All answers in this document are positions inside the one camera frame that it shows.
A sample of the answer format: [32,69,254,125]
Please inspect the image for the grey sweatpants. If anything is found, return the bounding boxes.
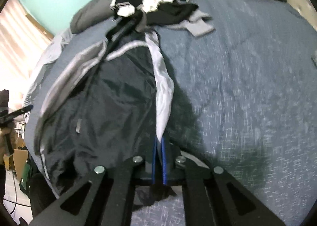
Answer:
[167,10,215,37]

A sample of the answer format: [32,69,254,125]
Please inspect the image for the light grey pillow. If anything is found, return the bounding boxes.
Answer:
[23,28,74,107]

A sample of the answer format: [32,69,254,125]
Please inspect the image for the grey and black jacket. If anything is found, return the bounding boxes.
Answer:
[34,20,174,205]

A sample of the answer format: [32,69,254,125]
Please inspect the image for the person's left hand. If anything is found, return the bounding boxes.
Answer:
[0,122,17,164]

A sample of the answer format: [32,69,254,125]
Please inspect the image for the pink curtain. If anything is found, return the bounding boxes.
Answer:
[1,0,53,109]

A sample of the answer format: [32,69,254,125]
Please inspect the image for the folded grey garment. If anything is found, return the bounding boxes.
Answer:
[312,51,317,67]

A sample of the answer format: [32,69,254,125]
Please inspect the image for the black and white clothes pile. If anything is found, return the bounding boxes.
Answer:
[110,0,198,26]

